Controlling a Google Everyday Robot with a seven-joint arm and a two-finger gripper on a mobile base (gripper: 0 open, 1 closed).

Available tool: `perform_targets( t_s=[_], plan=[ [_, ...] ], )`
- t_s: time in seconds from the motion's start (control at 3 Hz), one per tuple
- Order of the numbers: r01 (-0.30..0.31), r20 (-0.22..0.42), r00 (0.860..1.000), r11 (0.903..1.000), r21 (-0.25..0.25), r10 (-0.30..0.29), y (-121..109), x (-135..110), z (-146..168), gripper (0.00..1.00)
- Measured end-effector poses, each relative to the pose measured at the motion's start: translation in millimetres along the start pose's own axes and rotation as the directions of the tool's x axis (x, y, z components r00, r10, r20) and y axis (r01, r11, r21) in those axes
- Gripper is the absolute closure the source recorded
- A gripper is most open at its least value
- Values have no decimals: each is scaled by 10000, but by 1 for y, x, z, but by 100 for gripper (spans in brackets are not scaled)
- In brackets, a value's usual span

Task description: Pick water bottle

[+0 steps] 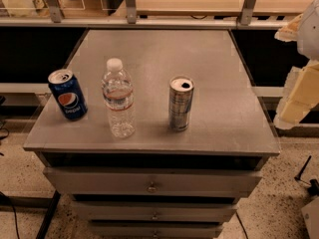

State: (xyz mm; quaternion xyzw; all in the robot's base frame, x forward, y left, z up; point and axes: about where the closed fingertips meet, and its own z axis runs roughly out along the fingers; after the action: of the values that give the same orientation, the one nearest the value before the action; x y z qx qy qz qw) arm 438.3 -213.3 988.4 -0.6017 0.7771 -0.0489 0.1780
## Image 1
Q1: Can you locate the black lever tool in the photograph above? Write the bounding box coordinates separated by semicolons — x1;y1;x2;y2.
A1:
294;155;319;196

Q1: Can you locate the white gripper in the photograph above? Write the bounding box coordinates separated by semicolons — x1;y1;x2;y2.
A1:
273;0;319;129

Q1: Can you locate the black cable on floor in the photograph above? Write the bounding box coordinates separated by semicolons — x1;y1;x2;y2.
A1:
0;191;22;239

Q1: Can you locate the silver energy drink can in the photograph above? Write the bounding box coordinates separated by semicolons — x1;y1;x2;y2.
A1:
168;76;194;131

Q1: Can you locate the blue Pepsi can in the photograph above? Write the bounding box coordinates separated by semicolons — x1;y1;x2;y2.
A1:
48;69;88;120

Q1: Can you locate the white box on floor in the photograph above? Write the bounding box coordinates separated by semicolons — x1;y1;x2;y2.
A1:
301;197;319;239

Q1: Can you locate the clear plastic water bottle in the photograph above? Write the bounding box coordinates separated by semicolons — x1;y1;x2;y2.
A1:
102;58;135;138

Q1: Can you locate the metal railing frame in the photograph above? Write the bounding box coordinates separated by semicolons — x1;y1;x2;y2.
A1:
0;0;319;31

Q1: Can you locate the grey metal drawer cabinet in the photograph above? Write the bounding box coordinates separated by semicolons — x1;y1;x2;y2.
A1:
25;30;279;239

